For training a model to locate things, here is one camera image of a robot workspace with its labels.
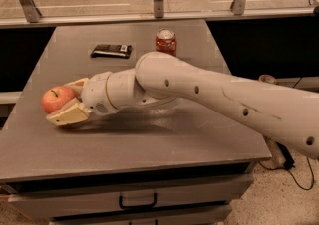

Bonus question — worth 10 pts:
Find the black cable on floor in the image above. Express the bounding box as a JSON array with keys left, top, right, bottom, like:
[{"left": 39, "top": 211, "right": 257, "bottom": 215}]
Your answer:
[{"left": 258, "top": 155, "right": 316, "bottom": 191}]

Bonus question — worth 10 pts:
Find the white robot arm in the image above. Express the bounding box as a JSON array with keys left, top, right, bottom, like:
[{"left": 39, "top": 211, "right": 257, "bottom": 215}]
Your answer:
[{"left": 47, "top": 52, "right": 319, "bottom": 159}]

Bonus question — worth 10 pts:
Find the metal railing beam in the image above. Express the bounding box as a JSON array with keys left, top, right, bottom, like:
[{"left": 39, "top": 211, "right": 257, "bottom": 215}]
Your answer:
[{"left": 0, "top": 7, "right": 314, "bottom": 29}]

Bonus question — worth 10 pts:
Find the black metal bar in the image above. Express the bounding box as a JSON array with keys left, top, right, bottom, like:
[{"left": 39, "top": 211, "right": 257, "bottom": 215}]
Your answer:
[{"left": 277, "top": 143, "right": 295, "bottom": 170}]

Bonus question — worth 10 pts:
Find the black snack bar wrapper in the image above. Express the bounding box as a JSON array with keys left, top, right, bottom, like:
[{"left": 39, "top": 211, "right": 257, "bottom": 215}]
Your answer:
[{"left": 90, "top": 44, "right": 133, "bottom": 59}]

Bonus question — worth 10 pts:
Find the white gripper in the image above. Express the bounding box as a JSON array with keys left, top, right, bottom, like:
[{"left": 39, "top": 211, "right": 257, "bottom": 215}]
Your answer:
[{"left": 46, "top": 72, "right": 118, "bottom": 126}]

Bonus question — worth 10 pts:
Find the lower grey drawer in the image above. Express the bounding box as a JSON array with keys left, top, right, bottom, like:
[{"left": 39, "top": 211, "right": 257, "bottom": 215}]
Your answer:
[{"left": 49, "top": 205, "right": 231, "bottom": 225}]

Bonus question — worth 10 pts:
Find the red apple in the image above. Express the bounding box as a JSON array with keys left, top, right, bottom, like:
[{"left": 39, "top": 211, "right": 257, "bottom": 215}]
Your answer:
[{"left": 41, "top": 86, "right": 77, "bottom": 114}]

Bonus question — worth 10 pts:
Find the roll of tape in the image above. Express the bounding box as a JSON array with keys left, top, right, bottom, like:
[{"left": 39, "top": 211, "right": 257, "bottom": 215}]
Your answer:
[{"left": 258, "top": 74, "right": 277, "bottom": 85}]

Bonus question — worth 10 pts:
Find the grey drawer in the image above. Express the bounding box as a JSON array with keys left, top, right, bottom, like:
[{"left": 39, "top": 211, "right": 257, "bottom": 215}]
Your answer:
[
  {"left": 49, "top": 205, "right": 231, "bottom": 225},
  {"left": 9, "top": 174, "right": 253, "bottom": 218}
]

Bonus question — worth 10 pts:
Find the black drawer handle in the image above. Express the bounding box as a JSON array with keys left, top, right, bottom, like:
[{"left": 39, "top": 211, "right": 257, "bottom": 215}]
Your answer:
[{"left": 118, "top": 193, "right": 158, "bottom": 210}]

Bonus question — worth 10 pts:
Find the red soda can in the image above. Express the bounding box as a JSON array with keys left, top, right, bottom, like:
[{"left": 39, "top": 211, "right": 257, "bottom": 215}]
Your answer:
[{"left": 156, "top": 28, "right": 176, "bottom": 56}]

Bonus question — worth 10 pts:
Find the upper grey drawer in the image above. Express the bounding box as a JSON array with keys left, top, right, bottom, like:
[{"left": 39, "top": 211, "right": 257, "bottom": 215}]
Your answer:
[{"left": 9, "top": 174, "right": 253, "bottom": 218}]

